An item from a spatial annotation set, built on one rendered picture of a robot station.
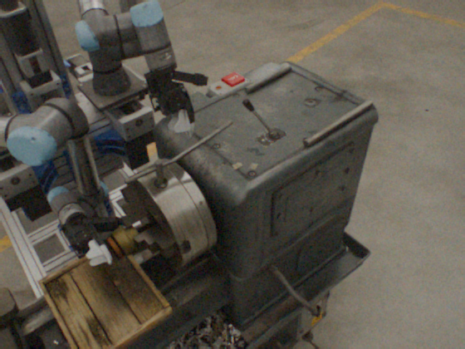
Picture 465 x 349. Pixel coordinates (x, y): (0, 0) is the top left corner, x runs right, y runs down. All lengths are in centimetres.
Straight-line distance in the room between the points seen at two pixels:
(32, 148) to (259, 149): 62
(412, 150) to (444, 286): 108
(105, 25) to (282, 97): 61
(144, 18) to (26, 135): 42
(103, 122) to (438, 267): 191
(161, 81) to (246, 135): 32
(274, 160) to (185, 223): 30
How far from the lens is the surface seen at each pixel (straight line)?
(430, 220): 290
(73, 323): 141
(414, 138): 344
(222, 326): 165
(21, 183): 161
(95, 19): 120
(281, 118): 135
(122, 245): 124
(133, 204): 126
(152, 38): 109
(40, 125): 120
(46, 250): 253
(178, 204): 117
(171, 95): 112
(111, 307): 140
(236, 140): 127
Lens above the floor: 206
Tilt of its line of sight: 45 degrees down
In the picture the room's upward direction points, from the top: 8 degrees counter-clockwise
